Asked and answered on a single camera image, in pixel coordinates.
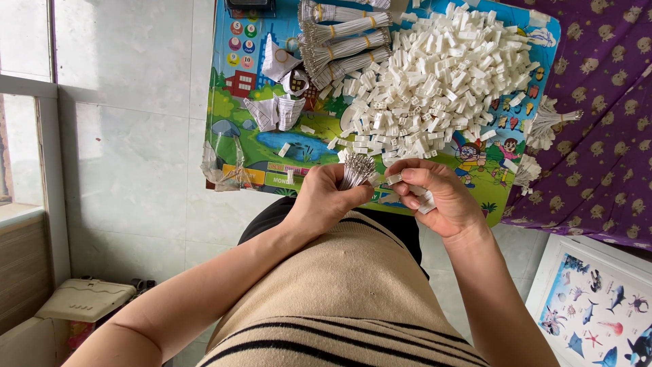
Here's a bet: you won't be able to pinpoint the white framed sea animal poster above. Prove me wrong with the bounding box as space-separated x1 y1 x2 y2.
525 233 652 367

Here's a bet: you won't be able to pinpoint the beige black striped sweater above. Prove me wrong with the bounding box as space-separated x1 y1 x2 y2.
196 210 491 367

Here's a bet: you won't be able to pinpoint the black trousers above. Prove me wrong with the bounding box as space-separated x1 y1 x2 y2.
238 196 430 281

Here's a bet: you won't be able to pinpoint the colourful cartoon play table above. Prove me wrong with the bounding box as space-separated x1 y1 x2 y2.
205 0 561 228

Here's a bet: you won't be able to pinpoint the white window frame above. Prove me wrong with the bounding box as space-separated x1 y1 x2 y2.
0 0 72 287

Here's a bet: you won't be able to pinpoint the person's left hand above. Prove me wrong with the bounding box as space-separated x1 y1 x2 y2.
284 163 376 241

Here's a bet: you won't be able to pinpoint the clear plastic bag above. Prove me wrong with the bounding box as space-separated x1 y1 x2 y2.
200 134 255 193

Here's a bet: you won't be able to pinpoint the purple bear print cloth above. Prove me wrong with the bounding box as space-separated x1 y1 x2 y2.
502 0 652 251

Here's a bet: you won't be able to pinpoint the crumpled white paper wrapper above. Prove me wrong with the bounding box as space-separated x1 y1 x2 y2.
261 33 303 82
280 69 311 98
243 96 280 133
273 93 307 132

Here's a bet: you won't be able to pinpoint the black box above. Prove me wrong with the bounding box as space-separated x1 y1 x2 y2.
224 0 277 19

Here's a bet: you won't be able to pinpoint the pile of white plastic connectors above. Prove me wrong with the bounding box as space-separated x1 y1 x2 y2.
326 2 542 165

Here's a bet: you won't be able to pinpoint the white terminal wire bunch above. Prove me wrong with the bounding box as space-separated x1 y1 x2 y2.
338 152 378 192

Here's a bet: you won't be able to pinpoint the person's right hand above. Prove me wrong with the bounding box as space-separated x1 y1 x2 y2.
385 157 489 240

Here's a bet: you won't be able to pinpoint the handful of white connectors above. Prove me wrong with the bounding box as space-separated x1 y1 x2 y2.
407 186 438 215

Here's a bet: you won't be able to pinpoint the finished wire harness bundle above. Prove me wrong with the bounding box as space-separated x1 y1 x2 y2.
512 153 544 197
526 96 584 150

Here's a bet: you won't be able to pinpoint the white wire bundle yellow band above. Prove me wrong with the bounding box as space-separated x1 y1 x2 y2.
300 11 394 48
311 46 393 91
298 28 392 77
298 0 376 24

